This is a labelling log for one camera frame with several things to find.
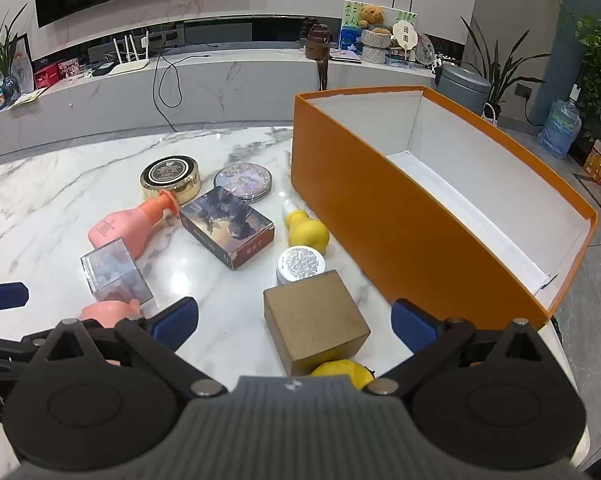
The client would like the green ivy plant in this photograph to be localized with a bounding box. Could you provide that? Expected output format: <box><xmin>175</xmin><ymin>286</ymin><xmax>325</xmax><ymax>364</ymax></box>
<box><xmin>561</xmin><ymin>15</ymin><xmax>601</xmax><ymax>126</ymax></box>

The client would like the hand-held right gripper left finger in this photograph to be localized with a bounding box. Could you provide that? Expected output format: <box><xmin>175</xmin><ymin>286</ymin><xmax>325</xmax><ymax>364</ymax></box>
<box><xmin>23</xmin><ymin>296</ymin><xmax>230</xmax><ymax>400</ymax></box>

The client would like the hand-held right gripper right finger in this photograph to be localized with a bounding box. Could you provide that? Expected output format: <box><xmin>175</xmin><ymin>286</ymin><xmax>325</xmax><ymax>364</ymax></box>
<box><xmin>365</xmin><ymin>298</ymin><xmax>566</xmax><ymax>397</ymax></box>

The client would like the round paper fan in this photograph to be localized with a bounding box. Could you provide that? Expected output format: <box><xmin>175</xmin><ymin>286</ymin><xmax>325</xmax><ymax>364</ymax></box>
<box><xmin>391</xmin><ymin>20</ymin><xmax>419</xmax><ymax>58</ymax></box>

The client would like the white marble tv console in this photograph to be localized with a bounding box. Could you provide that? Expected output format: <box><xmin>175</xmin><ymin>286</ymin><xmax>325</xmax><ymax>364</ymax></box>
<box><xmin>0</xmin><ymin>40</ymin><xmax>441</xmax><ymax>161</ymax></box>

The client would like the yellow rounded plastic case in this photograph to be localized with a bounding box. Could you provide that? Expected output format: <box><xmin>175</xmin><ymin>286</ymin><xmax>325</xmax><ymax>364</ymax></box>
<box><xmin>311</xmin><ymin>358</ymin><xmax>376</xmax><ymax>391</ymax></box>

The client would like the decorated plate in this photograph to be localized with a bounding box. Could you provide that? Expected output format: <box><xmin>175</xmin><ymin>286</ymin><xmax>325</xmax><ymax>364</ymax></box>
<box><xmin>415</xmin><ymin>34</ymin><xmax>437</xmax><ymax>66</ymax></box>

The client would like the grey trash bin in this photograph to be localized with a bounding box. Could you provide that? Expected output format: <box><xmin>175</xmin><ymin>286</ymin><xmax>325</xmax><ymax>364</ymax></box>
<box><xmin>437</xmin><ymin>62</ymin><xmax>492</xmax><ymax>116</ymax></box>

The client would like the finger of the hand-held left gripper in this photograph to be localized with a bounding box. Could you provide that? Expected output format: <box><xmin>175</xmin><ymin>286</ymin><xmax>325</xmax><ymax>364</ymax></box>
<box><xmin>0</xmin><ymin>282</ymin><xmax>30</xmax><ymax>314</ymax></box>
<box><xmin>0</xmin><ymin>332</ymin><xmax>44</xmax><ymax>378</ymax></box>

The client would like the long-leaf potted plant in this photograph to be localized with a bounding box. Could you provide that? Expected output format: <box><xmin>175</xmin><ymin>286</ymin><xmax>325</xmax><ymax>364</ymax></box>
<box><xmin>461</xmin><ymin>15</ymin><xmax>551</xmax><ymax>106</ymax></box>

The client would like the white labelled jar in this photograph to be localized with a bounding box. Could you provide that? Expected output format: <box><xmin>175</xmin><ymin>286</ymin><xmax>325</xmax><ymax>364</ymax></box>
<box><xmin>275</xmin><ymin>245</ymin><xmax>327</xmax><ymax>286</ymax></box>

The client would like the brown cube box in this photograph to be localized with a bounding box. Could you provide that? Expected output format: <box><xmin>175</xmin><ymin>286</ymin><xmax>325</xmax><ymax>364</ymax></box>
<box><xmin>263</xmin><ymin>269</ymin><xmax>371</xmax><ymax>377</ymax></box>

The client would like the yellow gourd-shaped bottle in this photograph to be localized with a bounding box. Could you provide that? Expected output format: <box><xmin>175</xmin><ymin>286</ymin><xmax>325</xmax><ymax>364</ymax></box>
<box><xmin>280</xmin><ymin>199</ymin><xmax>330</xmax><ymax>253</ymax></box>

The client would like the dark printed card box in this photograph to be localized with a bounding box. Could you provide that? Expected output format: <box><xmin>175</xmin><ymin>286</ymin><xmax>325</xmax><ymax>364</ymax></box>
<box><xmin>179</xmin><ymin>186</ymin><xmax>275</xmax><ymax>271</ymax></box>

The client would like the red box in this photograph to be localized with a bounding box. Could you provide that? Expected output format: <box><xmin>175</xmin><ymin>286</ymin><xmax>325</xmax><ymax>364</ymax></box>
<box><xmin>33</xmin><ymin>66</ymin><xmax>60</xmax><ymax>89</ymax></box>

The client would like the pink pump bottle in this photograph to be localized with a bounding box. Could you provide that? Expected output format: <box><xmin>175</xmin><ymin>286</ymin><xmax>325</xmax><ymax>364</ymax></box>
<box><xmin>88</xmin><ymin>190</ymin><xmax>181</xmax><ymax>260</ymax></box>

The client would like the glittery round compact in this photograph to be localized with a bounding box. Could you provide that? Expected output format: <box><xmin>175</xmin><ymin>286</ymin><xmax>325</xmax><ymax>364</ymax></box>
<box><xmin>213</xmin><ymin>162</ymin><xmax>274</xmax><ymax>204</ymax></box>

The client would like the white router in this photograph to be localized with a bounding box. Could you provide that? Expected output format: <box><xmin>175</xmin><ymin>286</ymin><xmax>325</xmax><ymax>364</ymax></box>
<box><xmin>109</xmin><ymin>32</ymin><xmax>152</xmax><ymax>77</ymax></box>

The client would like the blue water jug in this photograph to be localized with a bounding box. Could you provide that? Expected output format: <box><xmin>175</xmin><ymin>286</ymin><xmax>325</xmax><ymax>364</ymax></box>
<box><xmin>538</xmin><ymin>99</ymin><xmax>583</xmax><ymax>160</ymax></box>

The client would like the dark picture frame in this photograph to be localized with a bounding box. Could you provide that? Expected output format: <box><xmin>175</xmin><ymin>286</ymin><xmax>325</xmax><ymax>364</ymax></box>
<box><xmin>10</xmin><ymin>33</ymin><xmax>35</xmax><ymax>93</ymax></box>

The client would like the clear acrylic cube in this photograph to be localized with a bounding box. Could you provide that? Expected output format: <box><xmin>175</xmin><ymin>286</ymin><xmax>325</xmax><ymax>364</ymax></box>
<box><xmin>80</xmin><ymin>237</ymin><xmax>157</xmax><ymax>311</ymax></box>

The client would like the potted orchid plant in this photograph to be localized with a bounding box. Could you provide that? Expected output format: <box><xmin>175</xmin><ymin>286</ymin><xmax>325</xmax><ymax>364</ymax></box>
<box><xmin>0</xmin><ymin>2</ymin><xmax>28</xmax><ymax>83</ymax></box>

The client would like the orange cardboard box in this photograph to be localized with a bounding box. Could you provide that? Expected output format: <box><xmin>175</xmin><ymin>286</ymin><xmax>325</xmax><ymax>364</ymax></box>
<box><xmin>290</xmin><ymin>86</ymin><xmax>600</xmax><ymax>326</ymax></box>

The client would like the black cable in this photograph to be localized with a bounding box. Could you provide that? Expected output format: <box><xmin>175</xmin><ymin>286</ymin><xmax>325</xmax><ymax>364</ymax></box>
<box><xmin>152</xmin><ymin>35</ymin><xmax>187</xmax><ymax>131</ymax></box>

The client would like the brown leather case with strap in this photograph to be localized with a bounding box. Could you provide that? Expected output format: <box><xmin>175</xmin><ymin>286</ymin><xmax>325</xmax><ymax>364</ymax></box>
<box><xmin>303</xmin><ymin>22</ymin><xmax>334</xmax><ymax>92</ymax></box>

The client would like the brown teddy bear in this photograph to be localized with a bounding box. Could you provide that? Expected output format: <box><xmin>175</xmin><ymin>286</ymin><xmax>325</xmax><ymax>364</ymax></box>
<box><xmin>357</xmin><ymin>4</ymin><xmax>387</xmax><ymax>29</ymax></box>

